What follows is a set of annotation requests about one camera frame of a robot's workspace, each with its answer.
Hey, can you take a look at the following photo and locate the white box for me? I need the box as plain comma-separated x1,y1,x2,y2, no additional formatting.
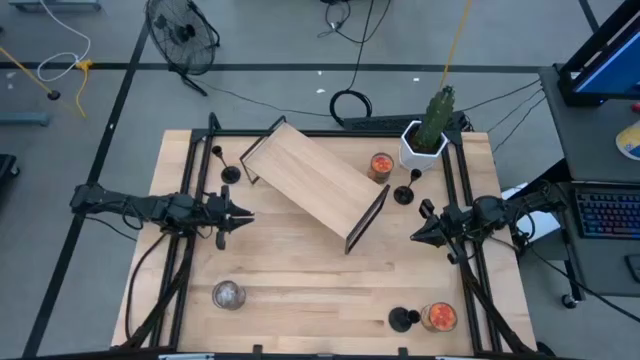
499,183,562,245

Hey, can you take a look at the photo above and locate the yellow cord with black end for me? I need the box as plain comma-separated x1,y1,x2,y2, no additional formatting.
0,45,62,102

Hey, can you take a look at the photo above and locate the yellow and blue pad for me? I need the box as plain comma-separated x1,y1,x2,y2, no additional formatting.
614,119,640,162

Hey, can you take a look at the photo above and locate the yellow hanging cord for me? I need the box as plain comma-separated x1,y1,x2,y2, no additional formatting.
438,0,474,91

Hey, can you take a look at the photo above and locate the grey table foot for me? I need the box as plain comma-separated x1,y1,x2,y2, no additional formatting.
8,0,104,12
0,112,50,127

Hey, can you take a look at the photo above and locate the black coiled cable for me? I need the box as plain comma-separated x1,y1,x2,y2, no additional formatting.
327,0,381,127

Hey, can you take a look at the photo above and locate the backlit computer keyboard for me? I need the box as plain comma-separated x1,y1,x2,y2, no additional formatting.
574,189,640,240

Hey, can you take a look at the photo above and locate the white plant pot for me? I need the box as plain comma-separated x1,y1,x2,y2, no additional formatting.
398,119,450,175

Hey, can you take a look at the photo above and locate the orange candle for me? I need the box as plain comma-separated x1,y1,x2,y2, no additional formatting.
419,301,459,334
367,152,396,185

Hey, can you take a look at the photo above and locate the grey candle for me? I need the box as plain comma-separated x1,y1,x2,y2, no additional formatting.
211,279,248,312

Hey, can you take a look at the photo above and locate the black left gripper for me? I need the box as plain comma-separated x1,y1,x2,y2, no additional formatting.
204,184,256,251

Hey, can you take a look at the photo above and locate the yellow knotted cable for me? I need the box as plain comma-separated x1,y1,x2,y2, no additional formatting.
74,58,95,120

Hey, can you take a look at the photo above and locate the white cable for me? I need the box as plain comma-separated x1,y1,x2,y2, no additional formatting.
35,0,93,84

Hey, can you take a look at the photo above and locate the black floor fan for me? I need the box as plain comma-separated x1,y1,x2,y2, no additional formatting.
143,0,222,97

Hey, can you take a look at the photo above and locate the black computer monitor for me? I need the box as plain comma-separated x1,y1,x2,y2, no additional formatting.
557,0,640,107

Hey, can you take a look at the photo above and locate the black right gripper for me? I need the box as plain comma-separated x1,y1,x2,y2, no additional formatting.
409,198,471,265

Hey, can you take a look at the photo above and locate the wooden shelf riser, black frame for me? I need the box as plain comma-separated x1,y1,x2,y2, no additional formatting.
238,115,392,255

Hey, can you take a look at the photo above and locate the green cactus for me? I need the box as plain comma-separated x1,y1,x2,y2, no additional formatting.
414,84,457,151

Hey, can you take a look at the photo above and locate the grey side desk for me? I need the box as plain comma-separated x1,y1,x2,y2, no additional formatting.
537,64,640,301

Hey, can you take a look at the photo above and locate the black candle stick holder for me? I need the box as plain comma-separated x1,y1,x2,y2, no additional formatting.
210,144,242,185
392,168,424,207
387,305,422,334

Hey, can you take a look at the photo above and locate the black aluminium table frame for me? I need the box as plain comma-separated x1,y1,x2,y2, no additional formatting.
112,112,539,360

